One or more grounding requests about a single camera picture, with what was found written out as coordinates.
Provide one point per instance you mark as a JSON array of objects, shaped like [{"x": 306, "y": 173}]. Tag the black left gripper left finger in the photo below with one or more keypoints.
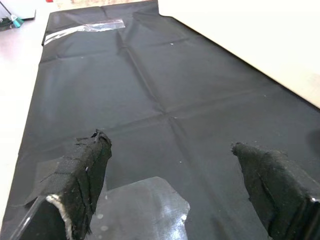
[{"x": 75, "y": 180}]

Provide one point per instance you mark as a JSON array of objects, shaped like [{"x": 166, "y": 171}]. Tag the black tablecloth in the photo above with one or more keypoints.
[{"x": 162, "y": 75}]

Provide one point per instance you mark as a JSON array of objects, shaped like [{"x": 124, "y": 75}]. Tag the white cabinet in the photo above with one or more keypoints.
[{"x": 20, "y": 7}]

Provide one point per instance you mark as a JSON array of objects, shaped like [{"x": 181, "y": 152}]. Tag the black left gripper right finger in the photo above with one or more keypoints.
[{"x": 275, "y": 190}]

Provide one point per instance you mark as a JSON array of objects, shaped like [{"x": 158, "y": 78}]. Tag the clear tape strip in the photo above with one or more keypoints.
[{"x": 100, "y": 26}]

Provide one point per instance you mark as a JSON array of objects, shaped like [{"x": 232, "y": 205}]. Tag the mop with green head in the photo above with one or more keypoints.
[{"x": 16, "y": 22}]

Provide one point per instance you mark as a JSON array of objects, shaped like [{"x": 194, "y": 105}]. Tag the clear tape cross patch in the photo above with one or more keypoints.
[{"x": 150, "y": 205}]

